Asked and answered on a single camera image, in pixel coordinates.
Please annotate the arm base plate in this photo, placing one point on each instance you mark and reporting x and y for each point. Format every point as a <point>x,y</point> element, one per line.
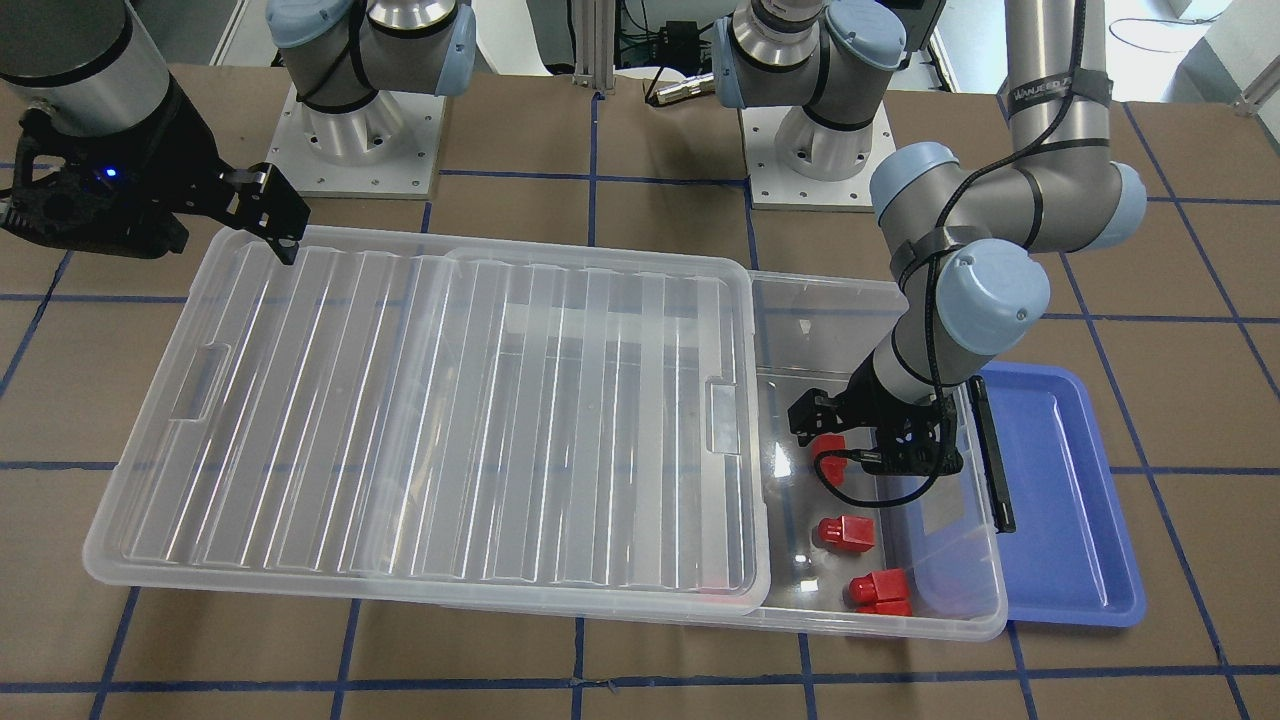
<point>796,165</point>
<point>386,150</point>

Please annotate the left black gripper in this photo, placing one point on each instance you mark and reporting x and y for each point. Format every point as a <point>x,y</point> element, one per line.
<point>858,403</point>

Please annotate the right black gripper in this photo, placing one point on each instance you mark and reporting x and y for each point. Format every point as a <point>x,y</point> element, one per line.
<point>183,160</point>

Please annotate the red block front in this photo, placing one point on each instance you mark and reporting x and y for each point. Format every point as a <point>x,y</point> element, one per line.
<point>883,592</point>

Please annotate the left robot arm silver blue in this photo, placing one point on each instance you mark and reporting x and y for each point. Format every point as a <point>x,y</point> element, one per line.
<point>963,242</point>

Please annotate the red block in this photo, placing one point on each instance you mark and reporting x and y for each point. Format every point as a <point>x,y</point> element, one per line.
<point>847,533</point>
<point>883,592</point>
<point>830,458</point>

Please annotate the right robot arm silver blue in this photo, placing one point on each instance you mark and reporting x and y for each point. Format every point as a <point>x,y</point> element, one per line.
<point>99,67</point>

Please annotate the clear plastic box lid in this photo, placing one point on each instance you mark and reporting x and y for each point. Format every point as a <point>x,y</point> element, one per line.
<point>488,424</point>

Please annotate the blue plastic tray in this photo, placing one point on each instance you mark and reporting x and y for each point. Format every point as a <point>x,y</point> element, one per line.
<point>1070,560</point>

